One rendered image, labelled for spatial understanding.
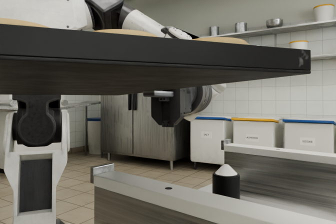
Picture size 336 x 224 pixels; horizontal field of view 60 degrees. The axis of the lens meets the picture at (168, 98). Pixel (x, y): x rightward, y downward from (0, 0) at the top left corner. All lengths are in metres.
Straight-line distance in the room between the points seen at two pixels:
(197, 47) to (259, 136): 3.72
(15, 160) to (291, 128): 3.28
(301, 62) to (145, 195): 0.18
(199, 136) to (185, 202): 3.92
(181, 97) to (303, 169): 0.22
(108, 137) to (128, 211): 4.56
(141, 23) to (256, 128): 3.08
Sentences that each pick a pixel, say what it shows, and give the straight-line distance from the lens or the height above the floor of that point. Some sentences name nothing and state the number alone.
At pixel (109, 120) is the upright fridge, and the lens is 4.82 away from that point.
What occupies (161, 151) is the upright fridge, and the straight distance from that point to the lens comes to 4.22.
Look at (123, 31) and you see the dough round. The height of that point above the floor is 1.02.
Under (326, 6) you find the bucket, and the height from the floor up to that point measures 2.16.
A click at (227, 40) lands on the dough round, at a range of 0.19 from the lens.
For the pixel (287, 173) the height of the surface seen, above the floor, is 0.86.
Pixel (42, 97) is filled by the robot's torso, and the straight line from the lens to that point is 0.92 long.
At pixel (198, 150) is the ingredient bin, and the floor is 0.29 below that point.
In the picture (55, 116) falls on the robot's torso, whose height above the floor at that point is 0.94.
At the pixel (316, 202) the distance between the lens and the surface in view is 0.48.
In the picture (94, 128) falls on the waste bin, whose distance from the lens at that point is 5.61.
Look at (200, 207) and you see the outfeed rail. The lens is 0.25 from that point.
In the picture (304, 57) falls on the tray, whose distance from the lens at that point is 0.20.
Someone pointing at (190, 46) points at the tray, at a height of 1.01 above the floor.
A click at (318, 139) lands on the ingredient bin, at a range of 3.74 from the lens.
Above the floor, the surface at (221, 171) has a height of 0.90.
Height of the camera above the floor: 0.98
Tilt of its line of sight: 1 degrees up
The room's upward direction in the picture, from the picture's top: straight up
